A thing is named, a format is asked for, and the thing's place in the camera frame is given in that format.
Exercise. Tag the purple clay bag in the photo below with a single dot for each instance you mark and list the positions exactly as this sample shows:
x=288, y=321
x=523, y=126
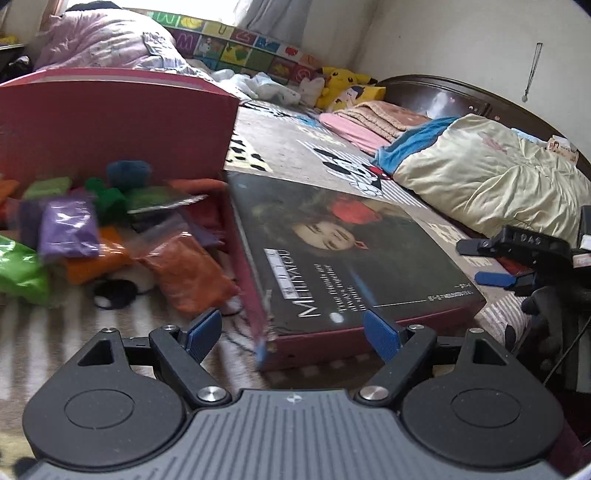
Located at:
x=69, y=229

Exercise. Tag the red-orange clay bag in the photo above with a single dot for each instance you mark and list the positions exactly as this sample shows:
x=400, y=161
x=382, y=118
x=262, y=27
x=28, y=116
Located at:
x=190, y=279

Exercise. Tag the grey curtain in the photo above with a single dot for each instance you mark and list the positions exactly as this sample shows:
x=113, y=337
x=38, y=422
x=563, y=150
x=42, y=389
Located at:
x=282, y=20

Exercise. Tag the pink folded blanket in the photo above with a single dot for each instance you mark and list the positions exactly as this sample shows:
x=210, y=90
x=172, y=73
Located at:
x=372, y=125

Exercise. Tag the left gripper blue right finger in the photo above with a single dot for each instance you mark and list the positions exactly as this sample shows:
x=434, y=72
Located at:
x=383, y=338

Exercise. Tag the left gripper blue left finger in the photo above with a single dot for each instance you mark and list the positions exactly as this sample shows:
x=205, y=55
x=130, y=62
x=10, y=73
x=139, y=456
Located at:
x=202, y=334

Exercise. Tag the purple folded duvet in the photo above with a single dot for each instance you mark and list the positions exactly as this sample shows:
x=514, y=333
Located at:
x=106, y=38

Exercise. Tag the dark green clay bag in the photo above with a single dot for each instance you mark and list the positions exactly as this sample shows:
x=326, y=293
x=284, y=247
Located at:
x=158, y=198

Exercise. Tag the colourful alphabet foam mat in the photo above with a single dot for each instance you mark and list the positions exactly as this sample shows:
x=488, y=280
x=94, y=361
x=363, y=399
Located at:
x=220, y=46

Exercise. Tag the yellow pikachu plush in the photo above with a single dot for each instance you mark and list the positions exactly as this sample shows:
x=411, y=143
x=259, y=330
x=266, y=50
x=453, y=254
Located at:
x=344, y=88

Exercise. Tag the dark blue clay ball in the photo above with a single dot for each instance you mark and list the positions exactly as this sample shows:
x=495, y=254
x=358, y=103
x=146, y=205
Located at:
x=128, y=174

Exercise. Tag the dark wooden headboard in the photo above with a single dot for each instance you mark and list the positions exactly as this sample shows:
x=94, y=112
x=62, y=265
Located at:
x=437, y=97

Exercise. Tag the red cardboard box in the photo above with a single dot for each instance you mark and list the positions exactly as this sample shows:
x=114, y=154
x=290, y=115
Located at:
x=75, y=122

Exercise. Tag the orange clay bag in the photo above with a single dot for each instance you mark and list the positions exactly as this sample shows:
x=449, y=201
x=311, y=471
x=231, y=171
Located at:
x=112, y=257

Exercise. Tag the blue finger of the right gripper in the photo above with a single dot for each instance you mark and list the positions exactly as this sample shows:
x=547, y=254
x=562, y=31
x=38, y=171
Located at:
x=480, y=248
x=493, y=279

